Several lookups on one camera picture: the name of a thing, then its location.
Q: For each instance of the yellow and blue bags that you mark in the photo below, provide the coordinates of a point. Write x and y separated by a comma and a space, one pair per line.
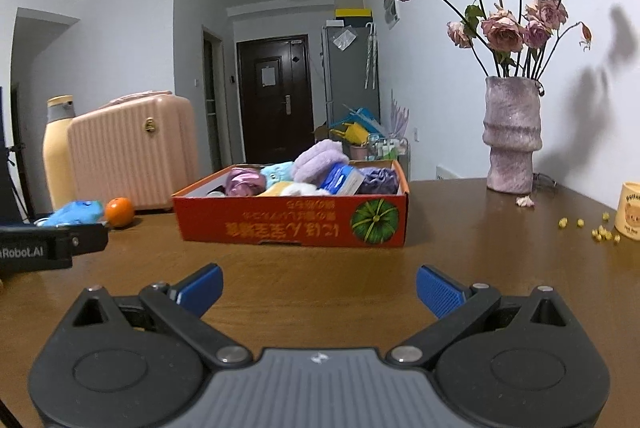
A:
357, 128

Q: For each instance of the black tripod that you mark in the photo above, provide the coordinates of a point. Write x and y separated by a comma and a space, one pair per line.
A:
12, 188

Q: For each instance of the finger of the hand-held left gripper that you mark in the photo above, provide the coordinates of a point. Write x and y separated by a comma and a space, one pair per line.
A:
90, 238

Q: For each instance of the white soft item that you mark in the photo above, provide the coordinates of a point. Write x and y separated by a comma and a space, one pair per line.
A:
305, 189

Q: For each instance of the dark brown door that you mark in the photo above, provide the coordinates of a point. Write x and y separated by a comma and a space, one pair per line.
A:
272, 98

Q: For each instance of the purple feather decoration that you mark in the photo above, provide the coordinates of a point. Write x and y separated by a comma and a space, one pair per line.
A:
400, 116

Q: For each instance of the scattered yellow crumbs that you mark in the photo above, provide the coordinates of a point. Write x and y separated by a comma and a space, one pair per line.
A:
602, 234

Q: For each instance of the blue tissue packet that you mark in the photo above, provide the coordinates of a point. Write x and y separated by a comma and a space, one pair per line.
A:
340, 180

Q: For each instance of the fallen pink petal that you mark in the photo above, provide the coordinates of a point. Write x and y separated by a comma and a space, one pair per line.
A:
525, 201

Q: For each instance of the yellow soft item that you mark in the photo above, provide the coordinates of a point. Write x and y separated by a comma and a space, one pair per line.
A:
275, 189

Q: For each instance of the pink ribbed suitcase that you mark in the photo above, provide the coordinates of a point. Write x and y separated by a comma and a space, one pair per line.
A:
132, 153

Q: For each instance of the yellow box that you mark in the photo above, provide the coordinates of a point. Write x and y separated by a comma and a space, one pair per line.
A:
354, 14

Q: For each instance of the white wall panel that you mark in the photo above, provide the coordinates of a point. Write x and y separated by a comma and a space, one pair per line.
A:
392, 8

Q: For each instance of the lavender fluffy sock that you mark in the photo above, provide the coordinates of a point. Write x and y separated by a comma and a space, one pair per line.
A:
320, 158

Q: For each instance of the orange cardboard box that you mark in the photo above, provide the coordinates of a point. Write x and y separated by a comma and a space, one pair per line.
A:
290, 220

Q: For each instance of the clear plastic bag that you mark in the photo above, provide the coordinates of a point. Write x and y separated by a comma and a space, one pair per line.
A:
345, 39

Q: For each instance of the orange tangerine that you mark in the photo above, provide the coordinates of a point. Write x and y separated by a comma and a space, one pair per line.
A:
120, 212

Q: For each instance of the blue plush toy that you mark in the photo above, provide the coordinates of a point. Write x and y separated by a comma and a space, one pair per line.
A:
75, 212

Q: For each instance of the pink textured vase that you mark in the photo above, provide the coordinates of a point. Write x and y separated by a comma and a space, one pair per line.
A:
512, 138

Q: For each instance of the grey refrigerator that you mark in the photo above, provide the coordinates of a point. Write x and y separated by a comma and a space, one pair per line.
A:
347, 83

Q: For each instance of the white board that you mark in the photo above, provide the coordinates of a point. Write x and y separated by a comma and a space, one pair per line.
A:
460, 173

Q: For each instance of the cream bear cup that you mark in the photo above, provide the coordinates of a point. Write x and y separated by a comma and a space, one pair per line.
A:
629, 213

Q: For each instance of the cream bottle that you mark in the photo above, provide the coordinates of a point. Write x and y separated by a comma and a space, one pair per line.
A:
56, 153

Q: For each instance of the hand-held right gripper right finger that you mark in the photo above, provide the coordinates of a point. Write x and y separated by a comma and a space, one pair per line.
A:
437, 290

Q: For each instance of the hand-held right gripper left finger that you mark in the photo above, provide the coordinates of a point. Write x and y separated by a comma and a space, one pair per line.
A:
200, 288

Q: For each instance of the light blue plush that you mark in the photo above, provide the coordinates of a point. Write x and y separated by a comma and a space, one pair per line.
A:
277, 173

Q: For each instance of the brown carton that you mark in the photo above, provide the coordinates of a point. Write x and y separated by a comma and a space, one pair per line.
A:
321, 132

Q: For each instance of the folded clear umbrella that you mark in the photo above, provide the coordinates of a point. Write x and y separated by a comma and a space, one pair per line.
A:
370, 58

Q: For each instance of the purple satin hair bonnet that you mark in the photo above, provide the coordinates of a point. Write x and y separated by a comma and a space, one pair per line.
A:
244, 182

